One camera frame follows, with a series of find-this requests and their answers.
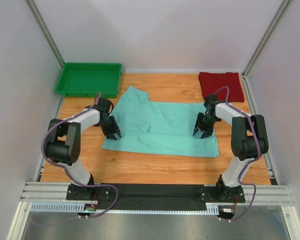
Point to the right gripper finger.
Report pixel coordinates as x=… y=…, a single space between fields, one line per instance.
x=197 y=123
x=206 y=134

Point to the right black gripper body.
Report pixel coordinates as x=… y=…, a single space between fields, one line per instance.
x=207 y=123

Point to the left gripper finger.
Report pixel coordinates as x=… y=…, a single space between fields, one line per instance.
x=112 y=137
x=117 y=131

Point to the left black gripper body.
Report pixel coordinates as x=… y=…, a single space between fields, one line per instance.
x=109 y=126

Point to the teal t shirt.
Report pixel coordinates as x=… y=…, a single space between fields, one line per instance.
x=162 y=128

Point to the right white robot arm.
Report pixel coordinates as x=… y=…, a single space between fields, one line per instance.
x=249 y=140

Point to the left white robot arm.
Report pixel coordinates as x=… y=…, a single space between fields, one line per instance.
x=61 y=145

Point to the folded dark red t shirt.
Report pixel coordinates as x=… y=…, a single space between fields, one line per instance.
x=212 y=82

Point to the green plastic tray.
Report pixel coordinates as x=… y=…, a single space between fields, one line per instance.
x=85 y=79

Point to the black base mat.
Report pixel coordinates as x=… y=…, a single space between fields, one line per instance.
x=159 y=197

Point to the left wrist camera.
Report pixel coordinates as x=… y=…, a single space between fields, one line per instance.
x=104 y=104

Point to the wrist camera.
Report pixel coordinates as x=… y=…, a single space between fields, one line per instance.
x=104 y=104
x=211 y=101

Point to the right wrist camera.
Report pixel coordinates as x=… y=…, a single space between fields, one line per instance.
x=211 y=101

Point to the aluminium front rail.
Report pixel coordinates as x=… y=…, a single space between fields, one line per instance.
x=266 y=195

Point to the left aluminium frame post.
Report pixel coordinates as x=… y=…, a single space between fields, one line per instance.
x=45 y=31

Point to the aluminium frame post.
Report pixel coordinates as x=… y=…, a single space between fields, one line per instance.
x=267 y=35
x=45 y=31

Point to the right aluminium frame post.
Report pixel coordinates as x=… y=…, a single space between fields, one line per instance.
x=267 y=35

